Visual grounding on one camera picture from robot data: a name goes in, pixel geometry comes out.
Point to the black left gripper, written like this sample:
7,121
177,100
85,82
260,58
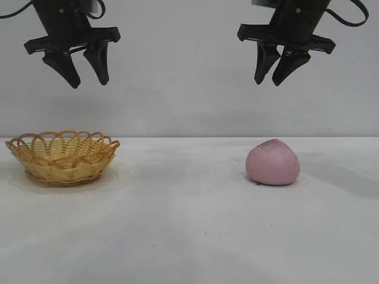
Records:
66,26

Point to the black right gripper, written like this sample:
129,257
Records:
293,23

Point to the woven yellow wicker basket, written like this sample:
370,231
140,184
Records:
63,165

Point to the pink peach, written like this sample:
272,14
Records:
272,165

